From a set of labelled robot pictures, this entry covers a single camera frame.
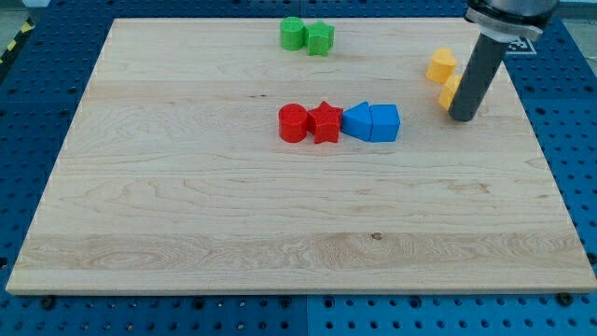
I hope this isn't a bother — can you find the yellow hexagon block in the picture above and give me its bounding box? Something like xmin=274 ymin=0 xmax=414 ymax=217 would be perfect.
xmin=438 ymin=75 xmax=462 ymax=110

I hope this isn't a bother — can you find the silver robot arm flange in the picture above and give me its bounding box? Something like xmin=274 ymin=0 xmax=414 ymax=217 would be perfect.
xmin=465 ymin=0 xmax=560 ymax=43

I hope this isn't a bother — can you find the red cylinder block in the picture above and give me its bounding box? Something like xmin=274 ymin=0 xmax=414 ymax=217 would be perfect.
xmin=278 ymin=104 xmax=308 ymax=143

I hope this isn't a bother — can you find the red star block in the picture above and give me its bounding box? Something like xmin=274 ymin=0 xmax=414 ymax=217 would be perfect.
xmin=308 ymin=102 xmax=343 ymax=144

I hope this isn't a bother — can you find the blue triangle block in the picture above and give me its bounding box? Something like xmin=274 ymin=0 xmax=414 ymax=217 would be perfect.
xmin=340 ymin=101 xmax=372 ymax=142

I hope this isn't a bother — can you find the blue pentagon block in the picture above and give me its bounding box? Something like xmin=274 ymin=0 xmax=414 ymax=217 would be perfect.
xmin=369 ymin=105 xmax=401 ymax=143

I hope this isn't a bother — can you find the wooden board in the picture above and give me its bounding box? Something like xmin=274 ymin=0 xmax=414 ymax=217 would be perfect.
xmin=7 ymin=19 xmax=596 ymax=296

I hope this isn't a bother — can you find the green cylinder block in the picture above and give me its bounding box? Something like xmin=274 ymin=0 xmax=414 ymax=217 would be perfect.
xmin=279 ymin=17 xmax=305 ymax=51

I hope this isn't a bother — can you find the green star block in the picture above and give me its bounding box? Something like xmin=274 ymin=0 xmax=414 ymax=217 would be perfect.
xmin=304 ymin=21 xmax=335 ymax=57

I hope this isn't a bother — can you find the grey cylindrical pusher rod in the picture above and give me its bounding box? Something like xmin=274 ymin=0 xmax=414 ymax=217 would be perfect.
xmin=448 ymin=34 xmax=508 ymax=121

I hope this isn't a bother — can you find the white fiducial marker tag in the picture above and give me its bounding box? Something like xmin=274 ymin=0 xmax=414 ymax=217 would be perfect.
xmin=506 ymin=37 xmax=536 ymax=56

